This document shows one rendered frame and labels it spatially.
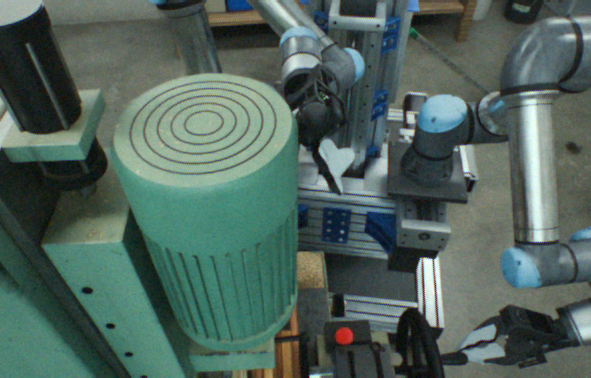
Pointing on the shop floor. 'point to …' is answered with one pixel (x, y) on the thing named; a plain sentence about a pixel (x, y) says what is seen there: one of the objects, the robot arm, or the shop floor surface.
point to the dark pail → (523, 11)
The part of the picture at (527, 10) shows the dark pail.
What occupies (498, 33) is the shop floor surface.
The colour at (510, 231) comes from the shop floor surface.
